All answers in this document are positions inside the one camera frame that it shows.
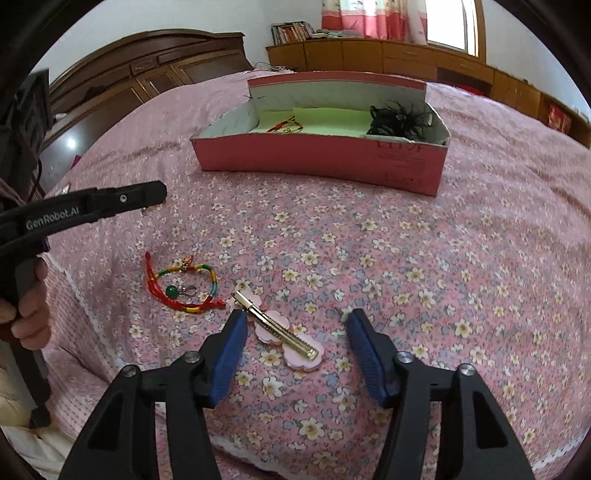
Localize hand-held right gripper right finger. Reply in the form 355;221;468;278
346;308;537;480

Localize wooden wall cabinet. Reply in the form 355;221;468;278
265;37;591;149

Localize red yellow green braided bracelet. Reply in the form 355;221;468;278
144;251;227;316

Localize person's left hand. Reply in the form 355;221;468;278
0;257;51;348

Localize row of books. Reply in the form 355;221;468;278
271;21;315;46

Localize wooden framed window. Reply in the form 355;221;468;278
427;0;488;64

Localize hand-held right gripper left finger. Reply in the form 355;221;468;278
58;308;250;480

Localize pink patterned curtain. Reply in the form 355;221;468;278
321;0;428;45

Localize pink flower hair clip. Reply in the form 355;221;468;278
231;289;324;371

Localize black feather hair accessory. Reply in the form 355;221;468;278
367;100;435;140

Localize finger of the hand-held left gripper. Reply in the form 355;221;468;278
84;180;169;219

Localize dark wooden headboard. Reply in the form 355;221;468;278
39;30;256;195

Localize beige clothing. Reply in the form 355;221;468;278
0;353;71;480

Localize red cord gold bracelet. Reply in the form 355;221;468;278
265;117;306;136

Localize pink cardboard box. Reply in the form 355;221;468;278
190;71;451;197

